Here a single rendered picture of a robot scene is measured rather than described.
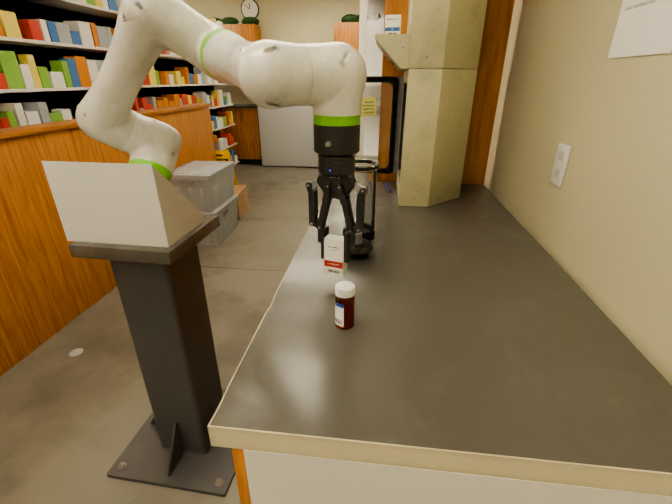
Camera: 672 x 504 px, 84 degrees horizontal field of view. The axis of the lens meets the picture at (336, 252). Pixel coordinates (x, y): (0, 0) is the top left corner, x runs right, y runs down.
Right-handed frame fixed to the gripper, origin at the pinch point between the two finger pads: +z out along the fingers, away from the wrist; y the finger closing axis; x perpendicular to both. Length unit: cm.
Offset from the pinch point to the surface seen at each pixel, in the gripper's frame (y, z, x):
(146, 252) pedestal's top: 57, 11, 1
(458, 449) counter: -30.3, 9.8, 35.2
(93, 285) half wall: 201, 93, -75
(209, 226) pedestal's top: 55, 12, -24
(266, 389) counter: -1.4, 10.0, 34.9
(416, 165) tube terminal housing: -7, -6, -66
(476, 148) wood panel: -26, -6, -108
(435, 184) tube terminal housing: -14, 2, -70
